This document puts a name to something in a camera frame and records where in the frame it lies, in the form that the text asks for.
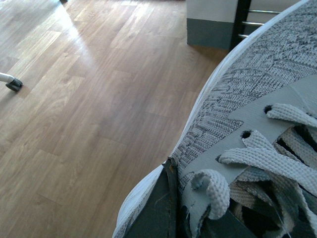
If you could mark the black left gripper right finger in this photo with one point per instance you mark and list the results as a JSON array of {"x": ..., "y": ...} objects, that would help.
[{"x": 227, "y": 226}]

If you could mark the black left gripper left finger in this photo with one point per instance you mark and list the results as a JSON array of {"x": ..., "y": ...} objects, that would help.
[{"x": 158, "y": 218}]

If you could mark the grey knit sneaker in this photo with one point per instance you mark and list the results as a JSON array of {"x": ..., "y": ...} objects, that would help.
[{"x": 250, "y": 143}]

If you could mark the black metal shoe rack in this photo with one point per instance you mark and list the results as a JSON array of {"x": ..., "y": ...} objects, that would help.
[{"x": 243, "y": 27}]

